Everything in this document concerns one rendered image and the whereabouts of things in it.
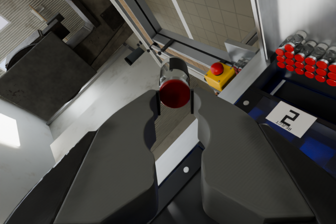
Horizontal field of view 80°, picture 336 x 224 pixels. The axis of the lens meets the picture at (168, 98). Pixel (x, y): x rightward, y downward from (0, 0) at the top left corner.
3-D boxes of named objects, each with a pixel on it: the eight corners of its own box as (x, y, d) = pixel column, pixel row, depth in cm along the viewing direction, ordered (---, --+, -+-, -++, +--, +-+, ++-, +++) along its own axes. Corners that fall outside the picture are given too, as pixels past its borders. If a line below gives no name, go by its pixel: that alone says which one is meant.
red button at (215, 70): (227, 71, 64) (219, 80, 64) (218, 67, 67) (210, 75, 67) (224, 63, 62) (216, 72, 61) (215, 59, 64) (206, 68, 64)
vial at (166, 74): (186, 54, 16) (191, 77, 13) (187, 79, 17) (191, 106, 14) (159, 56, 16) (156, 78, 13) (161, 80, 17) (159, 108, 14)
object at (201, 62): (268, 64, 69) (238, 97, 68) (272, 90, 80) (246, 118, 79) (161, 26, 118) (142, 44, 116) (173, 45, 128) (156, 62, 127)
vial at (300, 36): (306, 39, 45) (293, 53, 44) (296, 36, 46) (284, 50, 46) (307, 31, 43) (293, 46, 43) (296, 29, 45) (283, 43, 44)
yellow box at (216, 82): (239, 81, 68) (225, 96, 67) (223, 73, 73) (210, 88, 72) (234, 67, 62) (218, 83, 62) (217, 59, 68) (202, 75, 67)
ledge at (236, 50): (264, 75, 73) (261, 79, 73) (236, 64, 82) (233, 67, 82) (259, 48, 63) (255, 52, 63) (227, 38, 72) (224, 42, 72)
